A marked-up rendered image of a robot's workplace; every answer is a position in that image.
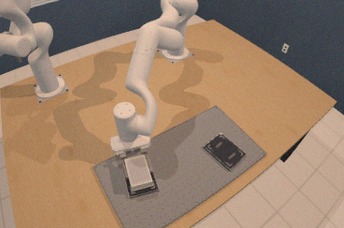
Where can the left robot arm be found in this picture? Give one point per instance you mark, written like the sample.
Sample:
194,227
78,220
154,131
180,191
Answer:
150,37

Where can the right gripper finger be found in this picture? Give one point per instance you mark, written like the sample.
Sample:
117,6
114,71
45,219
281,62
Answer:
19,59

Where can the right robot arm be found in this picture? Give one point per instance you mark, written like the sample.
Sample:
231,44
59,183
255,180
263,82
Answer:
19,44

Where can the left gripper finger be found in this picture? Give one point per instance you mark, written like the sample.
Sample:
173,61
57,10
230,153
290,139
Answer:
123,156
144,151

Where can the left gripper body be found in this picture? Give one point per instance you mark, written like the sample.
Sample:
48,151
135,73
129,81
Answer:
118,146

